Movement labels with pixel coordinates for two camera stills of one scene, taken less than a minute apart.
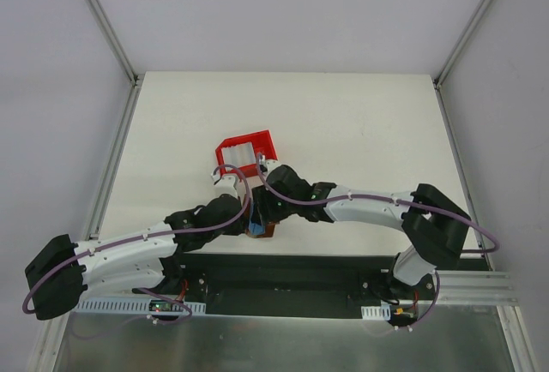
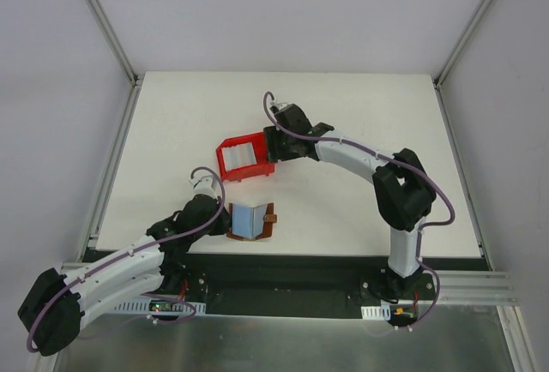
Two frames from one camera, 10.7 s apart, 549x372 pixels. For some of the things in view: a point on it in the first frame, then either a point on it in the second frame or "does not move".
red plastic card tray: x=262 y=145 does not move
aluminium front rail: x=475 y=288 does not move
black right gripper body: x=263 y=207 → x=271 y=145
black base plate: x=301 y=285 does not move
